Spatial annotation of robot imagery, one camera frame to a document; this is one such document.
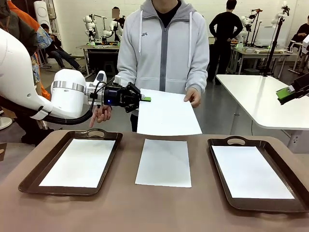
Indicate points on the left gripper green finger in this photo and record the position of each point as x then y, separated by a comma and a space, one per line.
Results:
133, 105
138, 96

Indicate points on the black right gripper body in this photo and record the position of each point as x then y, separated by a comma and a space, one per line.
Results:
301, 84

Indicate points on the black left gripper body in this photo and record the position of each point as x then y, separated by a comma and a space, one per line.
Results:
117, 96

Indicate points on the right gripper green finger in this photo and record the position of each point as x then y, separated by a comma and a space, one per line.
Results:
285, 93
294, 98

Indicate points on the white A4 paper sheet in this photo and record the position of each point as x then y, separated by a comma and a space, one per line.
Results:
79, 164
169, 113
251, 171
164, 164

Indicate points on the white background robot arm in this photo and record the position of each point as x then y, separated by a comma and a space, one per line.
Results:
113, 26
245, 20
89, 24

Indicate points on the person's right forearm grey sleeve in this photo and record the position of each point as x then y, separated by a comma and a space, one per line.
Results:
125, 70

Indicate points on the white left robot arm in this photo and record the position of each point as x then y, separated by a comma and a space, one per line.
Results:
67, 96

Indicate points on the person's left forearm grey sleeve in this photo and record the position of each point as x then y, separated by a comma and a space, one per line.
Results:
199, 79

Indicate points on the person's right hand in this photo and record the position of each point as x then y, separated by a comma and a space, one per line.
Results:
103, 114

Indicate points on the person's left hand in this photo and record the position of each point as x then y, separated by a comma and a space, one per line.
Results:
194, 96

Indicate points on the white rounded table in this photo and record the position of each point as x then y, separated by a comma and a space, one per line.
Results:
260, 96

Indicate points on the black step stool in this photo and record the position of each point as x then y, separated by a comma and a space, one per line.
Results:
109, 68

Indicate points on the white background desk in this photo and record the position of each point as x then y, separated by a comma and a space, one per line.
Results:
299, 46

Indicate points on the white desk lamp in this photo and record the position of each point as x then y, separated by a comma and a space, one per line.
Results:
290, 47

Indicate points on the person in grey hoodie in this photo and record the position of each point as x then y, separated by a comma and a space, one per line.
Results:
154, 60

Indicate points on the grey round floor base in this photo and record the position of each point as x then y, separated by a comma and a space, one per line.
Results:
251, 71

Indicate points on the long grey background workbench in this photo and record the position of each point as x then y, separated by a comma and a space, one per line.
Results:
263, 53

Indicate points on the black tripod stand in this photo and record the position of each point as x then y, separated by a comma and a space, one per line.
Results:
273, 48

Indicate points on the grey background robot table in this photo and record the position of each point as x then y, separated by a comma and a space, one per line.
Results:
101, 47

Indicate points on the seated person in black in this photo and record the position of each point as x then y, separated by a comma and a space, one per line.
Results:
303, 31

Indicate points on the black-haired person behind robots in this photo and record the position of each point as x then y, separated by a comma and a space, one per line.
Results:
118, 20

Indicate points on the person in black jacket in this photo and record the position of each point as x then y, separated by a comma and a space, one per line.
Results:
56, 46

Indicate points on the person in black sweater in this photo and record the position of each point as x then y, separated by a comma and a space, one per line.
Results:
224, 29

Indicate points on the brown plastic tray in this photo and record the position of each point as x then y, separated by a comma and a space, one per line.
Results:
51, 159
260, 205

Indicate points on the white standing air conditioner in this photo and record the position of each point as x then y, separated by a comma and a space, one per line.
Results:
42, 12

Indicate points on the white round stand base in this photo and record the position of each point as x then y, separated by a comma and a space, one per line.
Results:
4, 123

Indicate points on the bystander in green jacket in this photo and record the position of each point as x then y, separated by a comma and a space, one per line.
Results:
19, 21

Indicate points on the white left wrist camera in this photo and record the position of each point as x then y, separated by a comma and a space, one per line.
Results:
117, 79

